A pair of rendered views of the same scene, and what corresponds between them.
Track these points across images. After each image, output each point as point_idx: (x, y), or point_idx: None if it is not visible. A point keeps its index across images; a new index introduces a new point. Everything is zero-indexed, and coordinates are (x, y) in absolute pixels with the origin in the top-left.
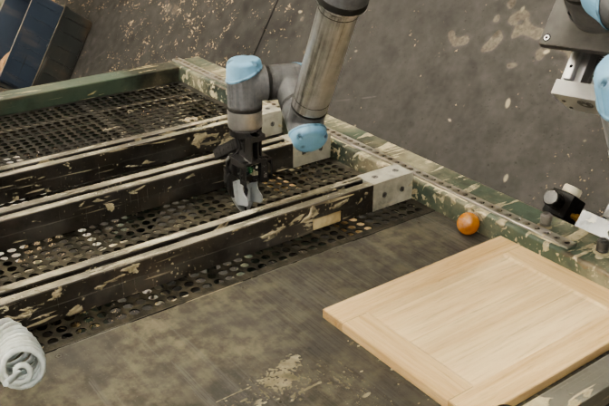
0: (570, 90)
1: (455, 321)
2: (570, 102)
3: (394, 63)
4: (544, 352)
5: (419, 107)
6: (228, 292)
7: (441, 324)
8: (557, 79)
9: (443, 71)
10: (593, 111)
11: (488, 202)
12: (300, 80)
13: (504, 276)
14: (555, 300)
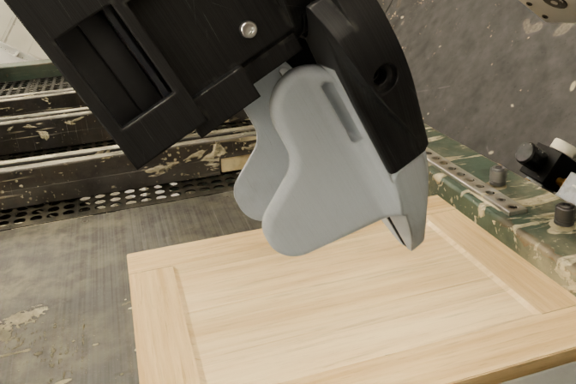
0: None
1: (279, 294)
2: (538, 5)
3: (470, 55)
4: (370, 366)
5: (485, 94)
6: (64, 224)
7: (255, 296)
8: None
9: (513, 57)
10: (572, 15)
11: (435, 153)
12: None
13: (401, 244)
14: (455, 286)
